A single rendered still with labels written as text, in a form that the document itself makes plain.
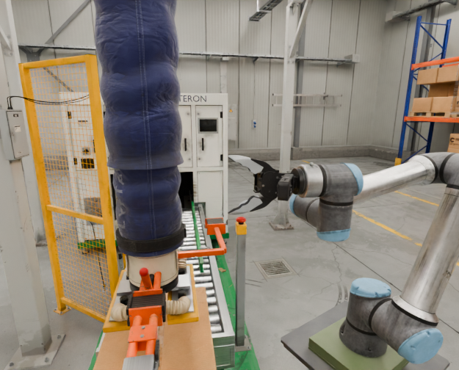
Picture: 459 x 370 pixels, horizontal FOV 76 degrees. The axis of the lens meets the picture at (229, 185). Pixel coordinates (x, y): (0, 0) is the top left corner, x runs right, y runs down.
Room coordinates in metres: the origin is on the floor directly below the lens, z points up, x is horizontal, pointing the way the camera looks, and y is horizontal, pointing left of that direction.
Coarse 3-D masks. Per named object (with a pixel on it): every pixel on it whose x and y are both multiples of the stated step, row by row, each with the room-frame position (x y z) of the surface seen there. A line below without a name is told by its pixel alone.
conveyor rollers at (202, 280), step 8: (184, 216) 3.37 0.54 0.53; (192, 224) 3.06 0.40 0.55; (192, 232) 2.85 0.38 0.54; (200, 232) 2.86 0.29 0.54; (184, 240) 2.66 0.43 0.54; (192, 240) 2.67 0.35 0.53; (200, 240) 2.68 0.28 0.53; (184, 248) 2.48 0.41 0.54; (192, 248) 2.49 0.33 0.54; (192, 264) 2.22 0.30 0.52; (208, 264) 2.17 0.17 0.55; (208, 272) 2.06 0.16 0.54; (200, 280) 1.96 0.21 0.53; (208, 280) 1.97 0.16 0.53; (208, 288) 1.88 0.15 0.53; (208, 296) 1.79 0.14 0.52; (208, 304) 1.70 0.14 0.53; (216, 312) 1.62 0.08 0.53; (216, 320) 1.53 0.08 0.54; (216, 328) 1.45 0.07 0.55
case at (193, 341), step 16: (208, 320) 1.02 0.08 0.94; (112, 336) 0.93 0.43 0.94; (128, 336) 0.93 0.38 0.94; (160, 336) 0.93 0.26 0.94; (176, 336) 0.93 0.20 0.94; (192, 336) 0.93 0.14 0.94; (208, 336) 0.93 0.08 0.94; (112, 352) 0.86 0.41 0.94; (144, 352) 0.86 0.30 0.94; (160, 352) 0.86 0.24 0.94; (176, 352) 0.86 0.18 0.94; (192, 352) 0.86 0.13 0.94; (208, 352) 0.86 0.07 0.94; (96, 368) 0.79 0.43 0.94; (112, 368) 0.79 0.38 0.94; (160, 368) 0.79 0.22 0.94; (176, 368) 0.79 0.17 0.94; (192, 368) 0.79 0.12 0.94; (208, 368) 0.79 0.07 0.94
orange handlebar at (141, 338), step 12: (216, 228) 1.23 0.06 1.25; (180, 252) 1.00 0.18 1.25; (192, 252) 1.01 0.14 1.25; (204, 252) 1.01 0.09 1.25; (216, 252) 1.02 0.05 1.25; (156, 276) 0.84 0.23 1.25; (144, 288) 0.78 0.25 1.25; (156, 288) 0.78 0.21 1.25; (132, 324) 0.63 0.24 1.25; (156, 324) 0.62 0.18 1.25; (132, 336) 0.58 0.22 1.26; (144, 336) 0.58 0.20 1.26; (156, 336) 0.61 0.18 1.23; (132, 348) 0.55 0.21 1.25; (144, 348) 0.57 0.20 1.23
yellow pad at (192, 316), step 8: (184, 272) 1.03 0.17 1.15; (192, 272) 1.07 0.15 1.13; (192, 280) 1.01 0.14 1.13; (192, 288) 0.96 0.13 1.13; (168, 296) 0.91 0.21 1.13; (176, 296) 0.90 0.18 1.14; (192, 296) 0.91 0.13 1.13; (192, 304) 0.86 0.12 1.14; (192, 312) 0.83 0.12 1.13; (168, 320) 0.79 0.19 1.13; (176, 320) 0.79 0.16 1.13; (184, 320) 0.80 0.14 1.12; (192, 320) 0.80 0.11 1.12
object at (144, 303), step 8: (136, 296) 0.73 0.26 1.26; (144, 296) 0.73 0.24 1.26; (152, 296) 0.73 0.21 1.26; (160, 296) 0.73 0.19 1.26; (128, 304) 0.68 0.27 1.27; (136, 304) 0.69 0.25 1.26; (144, 304) 0.69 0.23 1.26; (152, 304) 0.69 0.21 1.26; (160, 304) 0.69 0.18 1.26; (128, 312) 0.66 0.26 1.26; (136, 312) 0.65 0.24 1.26; (144, 312) 0.66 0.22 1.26; (152, 312) 0.66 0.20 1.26; (160, 312) 0.67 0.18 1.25; (128, 320) 0.66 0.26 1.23; (144, 320) 0.66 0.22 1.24; (160, 320) 0.67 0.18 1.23
